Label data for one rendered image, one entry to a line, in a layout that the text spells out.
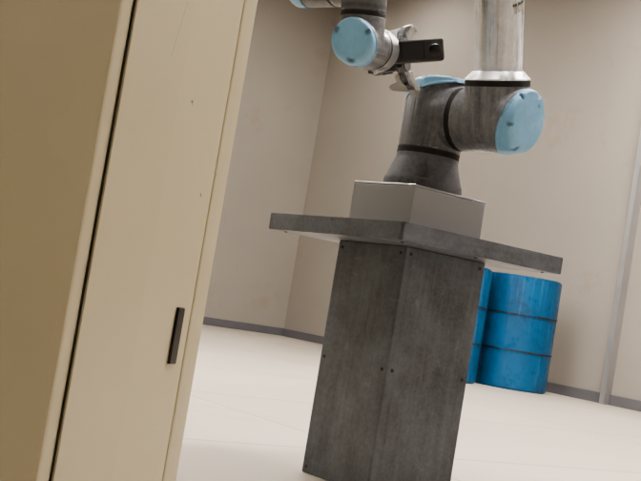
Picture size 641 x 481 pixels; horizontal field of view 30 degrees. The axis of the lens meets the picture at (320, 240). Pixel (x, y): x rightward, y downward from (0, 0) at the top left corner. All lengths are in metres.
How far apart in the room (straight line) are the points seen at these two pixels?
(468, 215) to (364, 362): 0.42
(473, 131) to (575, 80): 7.55
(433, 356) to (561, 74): 7.75
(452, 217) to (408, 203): 0.13
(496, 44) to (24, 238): 1.60
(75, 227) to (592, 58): 9.04
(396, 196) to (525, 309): 6.41
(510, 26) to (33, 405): 1.69
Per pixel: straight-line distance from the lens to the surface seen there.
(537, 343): 9.17
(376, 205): 2.80
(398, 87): 2.64
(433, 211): 2.75
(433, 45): 2.53
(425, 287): 2.73
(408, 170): 2.80
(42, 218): 1.34
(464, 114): 2.76
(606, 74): 10.07
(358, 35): 2.35
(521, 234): 10.32
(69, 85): 1.35
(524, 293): 9.12
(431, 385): 2.78
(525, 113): 2.73
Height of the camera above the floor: 0.40
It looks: 3 degrees up
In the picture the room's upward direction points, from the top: 9 degrees clockwise
